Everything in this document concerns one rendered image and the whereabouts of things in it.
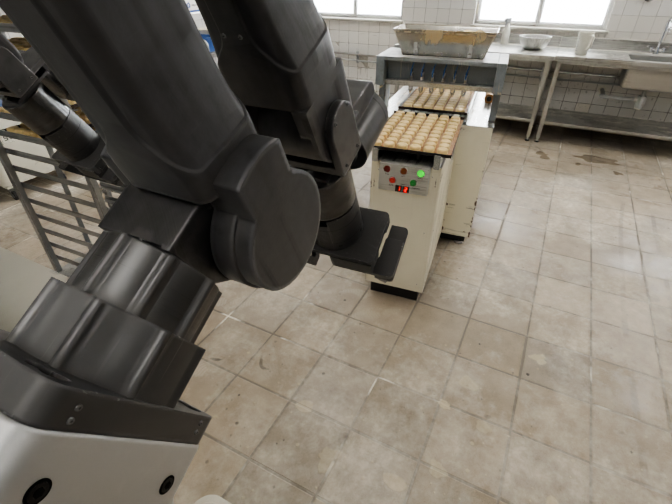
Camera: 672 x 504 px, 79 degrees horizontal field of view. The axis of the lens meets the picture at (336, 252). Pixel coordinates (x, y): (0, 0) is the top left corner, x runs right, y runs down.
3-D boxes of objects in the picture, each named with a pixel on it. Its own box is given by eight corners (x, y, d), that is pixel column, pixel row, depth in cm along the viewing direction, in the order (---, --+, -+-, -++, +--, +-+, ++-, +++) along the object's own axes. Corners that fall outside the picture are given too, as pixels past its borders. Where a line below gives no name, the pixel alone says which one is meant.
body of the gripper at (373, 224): (310, 205, 49) (293, 164, 43) (391, 221, 46) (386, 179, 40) (289, 251, 46) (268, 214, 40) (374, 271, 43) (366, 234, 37)
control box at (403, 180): (379, 186, 203) (381, 159, 195) (427, 193, 196) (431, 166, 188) (377, 189, 201) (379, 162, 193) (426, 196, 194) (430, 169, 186)
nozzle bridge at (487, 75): (386, 101, 280) (390, 47, 261) (496, 112, 260) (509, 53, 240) (373, 114, 255) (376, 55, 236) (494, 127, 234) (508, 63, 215)
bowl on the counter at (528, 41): (514, 50, 437) (517, 36, 430) (518, 45, 461) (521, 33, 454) (547, 52, 425) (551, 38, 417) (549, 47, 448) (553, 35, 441)
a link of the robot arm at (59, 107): (-14, 100, 52) (10, 105, 50) (21, 63, 55) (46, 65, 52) (34, 137, 58) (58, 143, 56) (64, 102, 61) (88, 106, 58)
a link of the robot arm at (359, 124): (230, 108, 31) (330, 124, 28) (297, 18, 36) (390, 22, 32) (281, 203, 41) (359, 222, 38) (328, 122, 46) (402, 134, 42)
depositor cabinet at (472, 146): (405, 165, 401) (414, 74, 353) (480, 176, 381) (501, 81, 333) (367, 229, 303) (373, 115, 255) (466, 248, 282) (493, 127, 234)
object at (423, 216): (392, 233, 298) (404, 108, 247) (439, 242, 288) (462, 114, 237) (363, 291, 244) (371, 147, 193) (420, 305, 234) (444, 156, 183)
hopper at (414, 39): (402, 48, 257) (404, 23, 249) (494, 53, 241) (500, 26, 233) (390, 55, 235) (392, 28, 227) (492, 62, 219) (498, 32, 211)
